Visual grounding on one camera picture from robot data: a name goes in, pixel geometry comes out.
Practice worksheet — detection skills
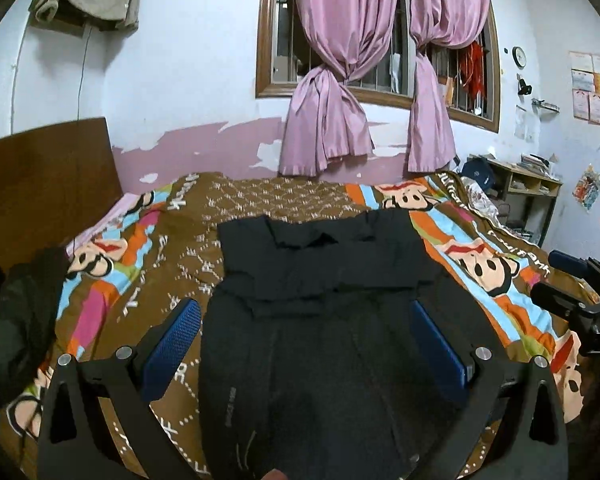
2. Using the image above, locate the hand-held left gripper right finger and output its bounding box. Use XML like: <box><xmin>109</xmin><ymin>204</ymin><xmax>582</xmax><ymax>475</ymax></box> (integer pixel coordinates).
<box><xmin>409</xmin><ymin>299</ymin><xmax>570</xmax><ymax>480</ymax></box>

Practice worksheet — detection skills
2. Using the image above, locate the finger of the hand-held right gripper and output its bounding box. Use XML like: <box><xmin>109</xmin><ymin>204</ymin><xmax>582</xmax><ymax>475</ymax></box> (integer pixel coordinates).
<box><xmin>530</xmin><ymin>281</ymin><xmax>598</xmax><ymax>322</ymax></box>
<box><xmin>549</xmin><ymin>250</ymin><xmax>593</xmax><ymax>281</ymax></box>

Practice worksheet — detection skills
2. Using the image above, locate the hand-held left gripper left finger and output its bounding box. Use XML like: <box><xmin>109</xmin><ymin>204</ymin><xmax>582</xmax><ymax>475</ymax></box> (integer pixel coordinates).
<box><xmin>37</xmin><ymin>297</ymin><xmax>203</xmax><ymax>480</ymax></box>

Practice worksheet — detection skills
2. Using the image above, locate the black jacket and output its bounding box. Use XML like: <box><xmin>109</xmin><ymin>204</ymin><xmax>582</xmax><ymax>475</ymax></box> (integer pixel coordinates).
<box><xmin>197</xmin><ymin>208</ymin><xmax>511</xmax><ymax>480</ymax></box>

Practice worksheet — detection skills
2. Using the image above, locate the dark clothes pile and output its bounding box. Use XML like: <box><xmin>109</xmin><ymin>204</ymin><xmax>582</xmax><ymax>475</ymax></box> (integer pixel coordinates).
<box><xmin>0</xmin><ymin>247</ymin><xmax>71</xmax><ymax>401</ymax></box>

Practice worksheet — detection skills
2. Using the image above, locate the wooden shelf desk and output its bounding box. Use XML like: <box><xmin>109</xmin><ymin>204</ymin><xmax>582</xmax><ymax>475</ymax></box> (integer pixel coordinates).
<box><xmin>467</xmin><ymin>154</ymin><xmax>563</xmax><ymax>246</ymax></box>

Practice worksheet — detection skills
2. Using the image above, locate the stack of books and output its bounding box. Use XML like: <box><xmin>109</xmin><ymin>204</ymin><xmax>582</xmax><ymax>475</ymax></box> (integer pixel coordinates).
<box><xmin>520</xmin><ymin>154</ymin><xmax>556</xmax><ymax>171</ymax></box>

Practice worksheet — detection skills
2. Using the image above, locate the floral cloth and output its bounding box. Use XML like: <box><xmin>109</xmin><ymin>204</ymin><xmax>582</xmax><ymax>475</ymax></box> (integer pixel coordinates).
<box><xmin>462</xmin><ymin>180</ymin><xmax>511</xmax><ymax>221</ymax></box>

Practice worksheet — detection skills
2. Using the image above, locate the cartoon printed blanket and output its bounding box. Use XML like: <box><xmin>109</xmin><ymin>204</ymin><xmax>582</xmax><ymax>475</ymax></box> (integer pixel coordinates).
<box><xmin>0</xmin><ymin>171</ymin><xmax>600</xmax><ymax>480</ymax></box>

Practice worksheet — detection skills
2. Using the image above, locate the narrow pink curtain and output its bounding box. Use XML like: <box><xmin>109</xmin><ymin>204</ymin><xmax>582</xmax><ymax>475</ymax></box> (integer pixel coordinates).
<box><xmin>405</xmin><ymin>0</ymin><xmax>491</xmax><ymax>173</ymax></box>

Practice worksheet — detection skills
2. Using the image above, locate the wooden headboard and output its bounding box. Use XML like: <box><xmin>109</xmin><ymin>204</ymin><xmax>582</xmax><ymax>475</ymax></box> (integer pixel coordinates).
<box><xmin>0</xmin><ymin>117</ymin><xmax>126</xmax><ymax>261</ymax></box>

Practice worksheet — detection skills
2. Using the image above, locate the red hanging ornament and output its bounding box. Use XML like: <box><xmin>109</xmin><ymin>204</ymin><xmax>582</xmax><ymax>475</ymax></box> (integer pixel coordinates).
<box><xmin>457</xmin><ymin>42</ymin><xmax>486</xmax><ymax>106</ymax></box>

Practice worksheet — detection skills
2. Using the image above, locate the wooden framed barred window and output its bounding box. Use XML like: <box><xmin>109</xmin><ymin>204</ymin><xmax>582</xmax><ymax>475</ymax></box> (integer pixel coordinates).
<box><xmin>255</xmin><ymin>0</ymin><xmax>501</xmax><ymax>134</ymax></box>

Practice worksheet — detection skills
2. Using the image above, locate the wide pink curtain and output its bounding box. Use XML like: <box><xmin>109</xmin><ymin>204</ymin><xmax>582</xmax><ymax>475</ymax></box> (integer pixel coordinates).
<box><xmin>279</xmin><ymin>0</ymin><xmax>403</xmax><ymax>177</ymax></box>

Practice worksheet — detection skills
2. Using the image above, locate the small colourful wall poster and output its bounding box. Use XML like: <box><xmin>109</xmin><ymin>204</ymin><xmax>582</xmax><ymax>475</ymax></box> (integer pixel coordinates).
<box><xmin>572</xmin><ymin>165</ymin><xmax>600</xmax><ymax>211</ymax></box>

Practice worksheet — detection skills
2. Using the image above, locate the white wall paper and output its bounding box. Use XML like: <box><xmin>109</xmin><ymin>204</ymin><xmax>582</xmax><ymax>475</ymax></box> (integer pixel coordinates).
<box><xmin>514</xmin><ymin>105</ymin><xmax>541</xmax><ymax>143</ymax></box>

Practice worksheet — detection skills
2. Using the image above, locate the group of wall certificates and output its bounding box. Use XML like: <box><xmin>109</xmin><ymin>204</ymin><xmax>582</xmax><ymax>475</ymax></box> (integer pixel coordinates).
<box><xmin>570</xmin><ymin>51</ymin><xmax>600</xmax><ymax>126</ymax></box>

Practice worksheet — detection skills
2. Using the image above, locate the thin wall cable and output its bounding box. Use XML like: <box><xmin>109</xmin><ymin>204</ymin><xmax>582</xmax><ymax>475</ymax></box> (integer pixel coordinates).
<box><xmin>79</xmin><ymin>22</ymin><xmax>93</xmax><ymax>120</ymax></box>

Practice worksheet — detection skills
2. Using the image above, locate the white wall pipe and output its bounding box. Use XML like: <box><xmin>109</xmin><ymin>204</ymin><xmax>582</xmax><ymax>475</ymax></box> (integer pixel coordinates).
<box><xmin>9</xmin><ymin>25</ymin><xmax>31</xmax><ymax>132</ymax></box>

